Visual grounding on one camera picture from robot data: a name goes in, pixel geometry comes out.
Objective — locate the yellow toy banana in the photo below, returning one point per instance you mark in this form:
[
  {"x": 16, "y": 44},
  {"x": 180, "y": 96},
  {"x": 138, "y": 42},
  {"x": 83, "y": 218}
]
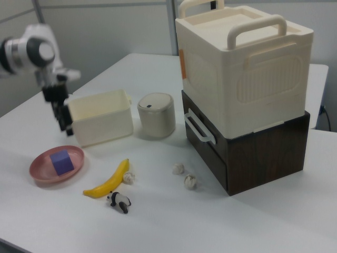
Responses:
[{"x": 113, "y": 179}]

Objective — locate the dark brown drawer cabinet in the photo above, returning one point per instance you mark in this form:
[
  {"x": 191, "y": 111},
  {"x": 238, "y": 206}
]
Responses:
[{"x": 263, "y": 160}]

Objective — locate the large cream storage box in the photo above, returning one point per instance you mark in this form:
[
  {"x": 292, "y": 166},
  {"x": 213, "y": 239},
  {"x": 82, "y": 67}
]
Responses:
[{"x": 231, "y": 79}]

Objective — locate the cream open plastic container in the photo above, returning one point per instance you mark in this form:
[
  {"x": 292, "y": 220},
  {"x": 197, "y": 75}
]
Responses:
[{"x": 102, "y": 126}]

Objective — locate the orange strip latch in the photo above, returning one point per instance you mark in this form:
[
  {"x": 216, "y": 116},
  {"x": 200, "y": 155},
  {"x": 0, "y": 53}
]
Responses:
[{"x": 183, "y": 64}]

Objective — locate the purple foam cube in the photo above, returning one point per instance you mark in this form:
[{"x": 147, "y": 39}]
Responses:
[{"x": 61, "y": 162}]

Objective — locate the small panda figurine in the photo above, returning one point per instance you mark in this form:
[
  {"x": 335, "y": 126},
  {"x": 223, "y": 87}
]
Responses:
[{"x": 118, "y": 200}]

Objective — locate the pink plate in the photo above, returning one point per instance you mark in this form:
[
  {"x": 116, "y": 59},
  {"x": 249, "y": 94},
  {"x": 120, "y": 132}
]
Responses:
[{"x": 39, "y": 168}]

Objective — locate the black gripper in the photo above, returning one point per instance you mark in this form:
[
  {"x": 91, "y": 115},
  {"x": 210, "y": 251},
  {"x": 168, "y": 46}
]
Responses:
[{"x": 56, "y": 91}]

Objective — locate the crumpled white paper ball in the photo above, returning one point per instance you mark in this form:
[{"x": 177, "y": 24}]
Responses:
[
  {"x": 190, "y": 181},
  {"x": 178, "y": 168},
  {"x": 129, "y": 178}
]

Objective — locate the small beige lidded bin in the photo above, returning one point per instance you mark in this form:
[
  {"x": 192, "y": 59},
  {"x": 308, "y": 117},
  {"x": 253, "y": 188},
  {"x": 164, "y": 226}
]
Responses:
[{"x": 156, "y": 116}]

